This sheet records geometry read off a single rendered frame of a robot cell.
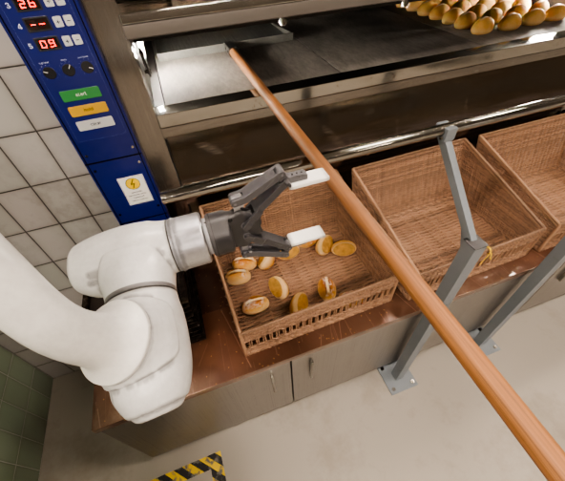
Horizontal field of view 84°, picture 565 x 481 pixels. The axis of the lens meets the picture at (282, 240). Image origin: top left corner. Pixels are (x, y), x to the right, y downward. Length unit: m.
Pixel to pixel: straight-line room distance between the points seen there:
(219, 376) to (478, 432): 1.16
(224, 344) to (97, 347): 0.76
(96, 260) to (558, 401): 1.91
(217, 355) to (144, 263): 0.67
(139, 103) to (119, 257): 0.59
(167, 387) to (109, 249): 0.21
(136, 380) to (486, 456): 1.53
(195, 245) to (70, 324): 0.21
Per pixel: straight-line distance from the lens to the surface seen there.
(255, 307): 1.11
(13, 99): 1.06
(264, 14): 0.85
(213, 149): 1.10
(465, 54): 1.44
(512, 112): 1.09
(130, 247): 0.51
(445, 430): 1.73
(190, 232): 0.51
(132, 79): 1.00
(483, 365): 0.46
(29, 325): 0.38
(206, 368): 1.11
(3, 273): 0.36
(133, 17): 0.82
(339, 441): 1.61
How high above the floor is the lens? 1.58
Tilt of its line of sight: 47 degrees down
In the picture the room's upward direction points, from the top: 4 degrees counter-clockwise
